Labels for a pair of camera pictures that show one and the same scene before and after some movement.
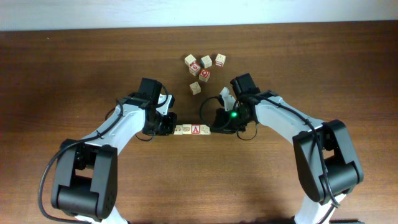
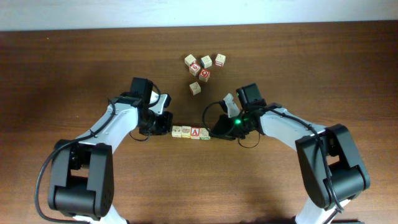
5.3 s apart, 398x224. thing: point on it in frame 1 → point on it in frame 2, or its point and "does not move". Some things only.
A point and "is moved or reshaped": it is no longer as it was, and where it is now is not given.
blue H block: [206, 61] does not move
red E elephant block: [194, 88] does not move
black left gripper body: [161, 126] does not move
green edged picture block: [204, 130] is moved or reshaped
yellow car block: [178, 130] does not move
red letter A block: [196, 129] is moved or reshaped
